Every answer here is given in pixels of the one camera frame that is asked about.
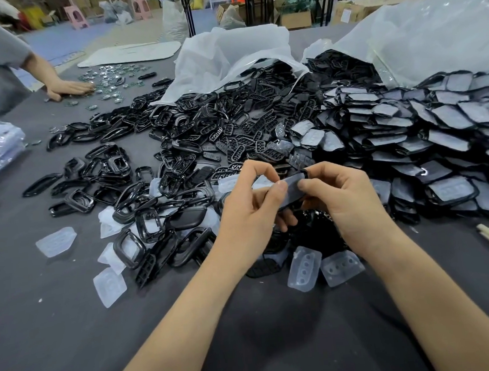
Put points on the black key shell with film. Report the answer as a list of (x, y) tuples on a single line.
[(293, 189)]

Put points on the pile of black button grids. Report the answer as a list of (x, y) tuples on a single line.
[(245, 143)]

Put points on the small cardboard box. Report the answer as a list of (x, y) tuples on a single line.
[(295, 19)]

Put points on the person's right forearm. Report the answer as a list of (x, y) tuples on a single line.
[(436, 303)]

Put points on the black-legged folding table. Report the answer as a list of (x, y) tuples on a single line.
[(188, 11)]

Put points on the wide cardboard box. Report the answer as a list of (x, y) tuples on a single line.
[(361, 8)]

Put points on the pink plastic stool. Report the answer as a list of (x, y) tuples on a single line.
[(75, 16), (141, 7)]

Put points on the person's left thumb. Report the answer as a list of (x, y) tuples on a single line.
[(275, 195)]

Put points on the pile of black plastic frames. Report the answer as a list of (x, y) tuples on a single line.
[(144, 186)]

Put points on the person's right thumb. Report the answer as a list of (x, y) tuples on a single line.
[(314, 191)]

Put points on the white woven sack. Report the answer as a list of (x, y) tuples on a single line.
[(173, 21)]

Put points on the person's right hand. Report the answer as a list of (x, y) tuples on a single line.
[(357, 211)]

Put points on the large white plastic bag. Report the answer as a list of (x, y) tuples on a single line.
[(425, 28)]

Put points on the stack of padded black shells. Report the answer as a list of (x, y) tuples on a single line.
[(412, 138)]

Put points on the white foam board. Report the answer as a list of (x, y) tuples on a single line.
[(131, 53)]

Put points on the person's left hand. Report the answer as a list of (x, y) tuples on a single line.
[(243, 223)]

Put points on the open cardboard box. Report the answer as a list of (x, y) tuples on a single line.
[(223, 10)]

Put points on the crumpled white plastic bag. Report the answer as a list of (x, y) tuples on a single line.
[(227, 55)]

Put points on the clear plastic bags heap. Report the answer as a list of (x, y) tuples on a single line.
[(114, 11)]

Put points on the scattered clear silicone pads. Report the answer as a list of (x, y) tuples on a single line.
[(304, 269)]

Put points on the person's left forearm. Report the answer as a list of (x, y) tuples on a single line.
[(183, 329)]

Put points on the pile of shiny metal pieces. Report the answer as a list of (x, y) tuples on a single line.
[(110, 82)]

